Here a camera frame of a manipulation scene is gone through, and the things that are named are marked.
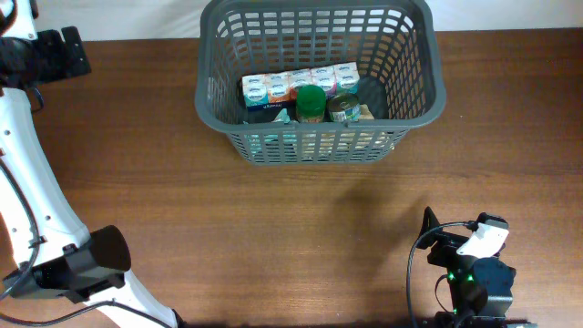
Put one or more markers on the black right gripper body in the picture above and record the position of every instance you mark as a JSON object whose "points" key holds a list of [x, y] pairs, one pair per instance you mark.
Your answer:
{"points": [[447, 255]]}

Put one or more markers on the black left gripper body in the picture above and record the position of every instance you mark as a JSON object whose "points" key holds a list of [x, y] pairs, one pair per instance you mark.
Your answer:
{"points": [[47, 60]]}

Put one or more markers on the tan paper snack packet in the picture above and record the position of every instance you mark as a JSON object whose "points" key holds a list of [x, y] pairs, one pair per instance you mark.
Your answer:
{"points": [[346, 145]]}

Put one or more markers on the pull-tab tin can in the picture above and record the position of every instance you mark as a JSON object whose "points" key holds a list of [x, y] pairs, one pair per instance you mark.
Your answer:
{"points": [[344, 107]]}

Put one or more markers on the green lid spice jar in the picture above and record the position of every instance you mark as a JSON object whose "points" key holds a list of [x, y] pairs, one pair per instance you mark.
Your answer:
{"points": [[310, 104]]}

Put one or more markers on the teal tissue packet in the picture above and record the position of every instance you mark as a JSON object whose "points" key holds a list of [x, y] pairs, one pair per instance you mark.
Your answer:
{"points": [[273, 135]]}

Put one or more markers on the multicolour tissue pack row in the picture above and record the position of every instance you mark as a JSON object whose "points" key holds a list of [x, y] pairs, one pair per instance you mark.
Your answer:
{"points": [[278, 90]]}

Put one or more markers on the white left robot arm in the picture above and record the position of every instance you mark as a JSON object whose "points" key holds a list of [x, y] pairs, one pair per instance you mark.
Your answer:
{"points": [[55, 253]]}

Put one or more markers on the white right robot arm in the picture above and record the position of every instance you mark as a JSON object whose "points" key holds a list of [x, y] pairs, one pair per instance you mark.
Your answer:
{"points": [[479, 282]]}

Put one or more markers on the grey plastic lattice basket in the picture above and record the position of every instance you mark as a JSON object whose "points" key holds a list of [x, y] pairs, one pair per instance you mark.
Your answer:
{"points": [[392, 43]]}

